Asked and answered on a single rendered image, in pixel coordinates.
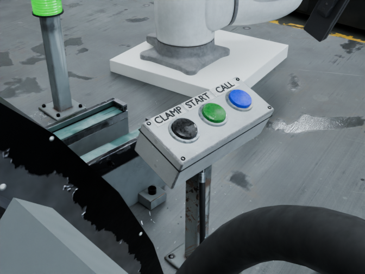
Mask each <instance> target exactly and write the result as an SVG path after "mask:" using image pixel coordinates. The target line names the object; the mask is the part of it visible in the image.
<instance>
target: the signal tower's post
mask: <svg viewBox="0 0 365 274"><path fill-rule="evenodd" d="M63 13H64V10H63V9H62V12H61V13H59V14H56V15H51V16H39V15H35V14H34V13H33V11H32V15H33V16H35V17H39V19H40V26H41V32H42V39H43V45H44V49H45V56H46V63H47V69H48V75H49V82H50V86H51V93H52V99H53V101H52V102H50V103H47V104H42V106H40V107H39V109H40V110H41V111H43V112H44V113H46V114H47V115H49V116H50V117H52V118H53V119H55V120H57V121H59V120H62V119H64V118H66V117H68V116H71V115H73V114H75V113H78V112H80V111H82V110H84V109H86V107H85V106H83V105H82V104H80V103H78V102H76V101H75V100H73V99H71V91H70V83H69V78H68V70H67V63H66V55H65V47H64V40H63V35H62V27H61V19H60V15H61V14H63Z"/></svg>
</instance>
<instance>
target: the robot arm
mask: <svg viewBox="0 0 365 274"><path fill-rule="evenodd" d="M349 1H350V0H319V1H318V2H317V4H316V6H315V8H314V10H313V12H312V13H311V15H310V17H309V19H308V20H307V22H306V24H305V26H304V28H303V29H304V30H305V31H306V32H307V33H309V34H310V35H311V36H312V37H314V38H315V39H316V40H318V41H319V42H321V41H323V40H325V39H326V38H327V37H328V35H329V34H330V32H331V31H332V29H333V27H334V25H335V24H336V22H337V21H338V19H339V17H340V16H341V14H342V12H343V11H344V9H345V7H346V6H347V4H348V3H349ZM301 2H302V0H154V21H155V29H156V34H148V35H147V37H146V41H147V43H149V44H150V45H152V46H153V48H150V49H147V50H145V51H142V52H141V53H140V59H141V60H146V61H151V62H154V63H157V64H160V65H163V66H166V67H169V68H172V69H175V70H178V71H180V72H182V73H184V74H186V75H188V76H192V75H195V74H197V73H198V71H199V70H201V69H203V68H205V67H206V66H208V65H210V64H212V63H213V62H215V61H217V60H218V59H220V58H222V57H226V56H229V55H230V49H229V48H227V47H223V46H219V45H215V31H217V30H220V29H221V28H223V27H225V26H242V25H249V24H258V23H264V22H269V21H274V20H277V19H279V18H282V17H284V16H286V15H288V14H290V13H291V12H293V11H294V10H296V8H297V7H298V6H300V4H301Z"/></svg>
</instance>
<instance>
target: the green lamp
mask: <svg viewBox="0 0 365 274"><path fill-rule="evenodd" d="M31 4H32V9H33V13H34V14H35V15H39V16H51V15H56V14H59V13H61V12H62V5H61V4H62V2H61V0H31Z"/></svg>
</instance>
